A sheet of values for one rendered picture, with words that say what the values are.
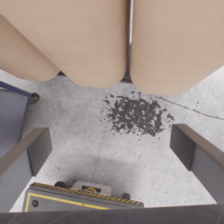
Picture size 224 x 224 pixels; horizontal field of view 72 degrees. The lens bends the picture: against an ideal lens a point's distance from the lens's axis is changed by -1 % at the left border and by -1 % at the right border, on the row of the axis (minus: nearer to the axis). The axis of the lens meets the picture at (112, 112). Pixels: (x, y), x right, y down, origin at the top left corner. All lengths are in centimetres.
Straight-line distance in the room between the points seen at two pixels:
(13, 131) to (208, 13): 129
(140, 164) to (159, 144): 21
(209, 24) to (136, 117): 89
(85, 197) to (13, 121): 77
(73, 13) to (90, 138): 95
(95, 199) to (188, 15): 90
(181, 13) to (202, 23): 5
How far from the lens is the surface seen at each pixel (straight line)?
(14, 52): 89
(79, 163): 129
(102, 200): 97
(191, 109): 131
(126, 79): 123
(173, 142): 17
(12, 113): 138
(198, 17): 43
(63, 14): 47
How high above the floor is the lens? 121
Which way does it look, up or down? 81 degrees down
